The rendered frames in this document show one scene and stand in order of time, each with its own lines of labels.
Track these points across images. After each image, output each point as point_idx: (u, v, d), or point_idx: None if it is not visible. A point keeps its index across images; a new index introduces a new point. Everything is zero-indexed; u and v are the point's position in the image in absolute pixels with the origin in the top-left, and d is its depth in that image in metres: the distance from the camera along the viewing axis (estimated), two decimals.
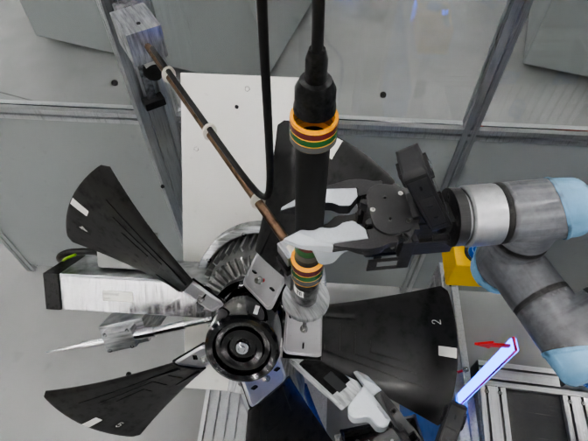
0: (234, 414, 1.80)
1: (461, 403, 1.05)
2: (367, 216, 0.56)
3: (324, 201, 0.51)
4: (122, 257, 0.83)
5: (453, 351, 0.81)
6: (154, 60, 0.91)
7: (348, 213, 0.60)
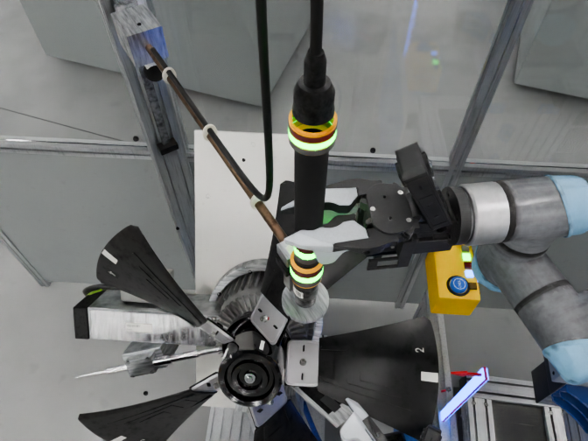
0: (238, 423, 1.92)
1: (444, 420, 1.18)
2: (367, 215, 0.56)
3: (323, 203, 0.52)
4: (144, 297, 0.96)
5: (435, 375, 0.93)
6: (155, 61, 0.91)
7: (348, 213, 0.60)
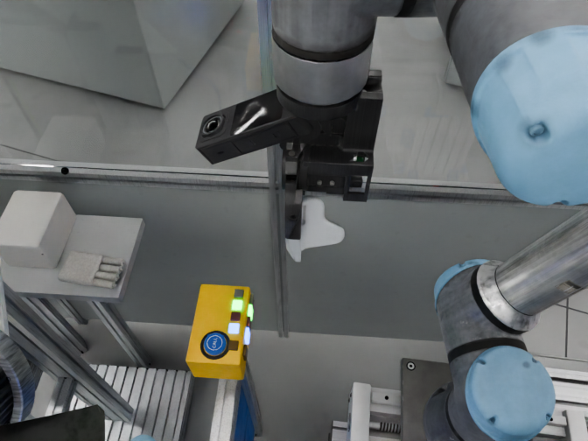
0: None
1: None
2: None
3: None
4: None
5: None
6: None
7: None
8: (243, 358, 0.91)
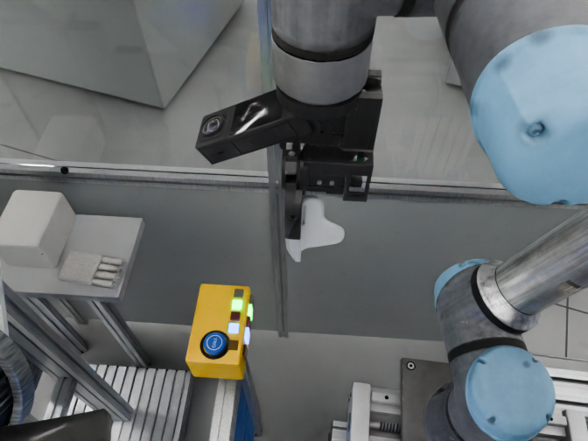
0: None
1: None
2: None
3: None
4: None
5: None
6: None
7: None
8: (243, 358, 0.91)
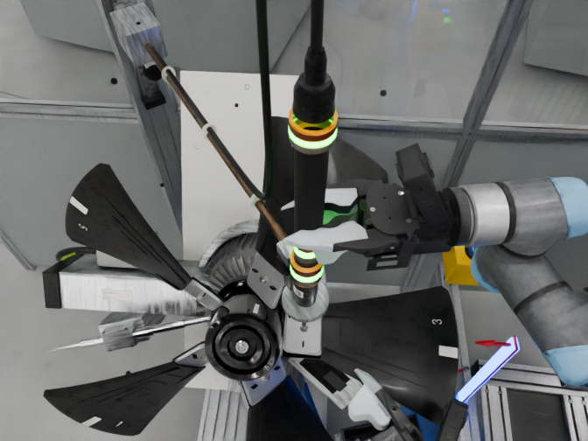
0: (234, 414, 1.79)
1: (462, 402, 1.05)
2: (367, 216, 0.56)
3: (323, 201, 0.51)
4: (272, 183, 0.79)
5: None
6: (154, 60, 0.91)
7: (348, 213, 0.60)
8: None
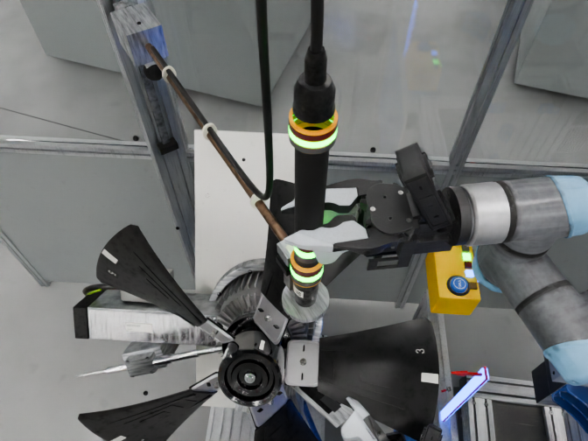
0: (238, 423, 1.92)
1: (444, 420, 1.18)
2: (367, 215, 0.56)
3: (323, 201, 0.51)
4: (276, 236, 0.91)
5: None
6: (155, 60, 0.91)
7: (348, 213, 0.60)
8: None
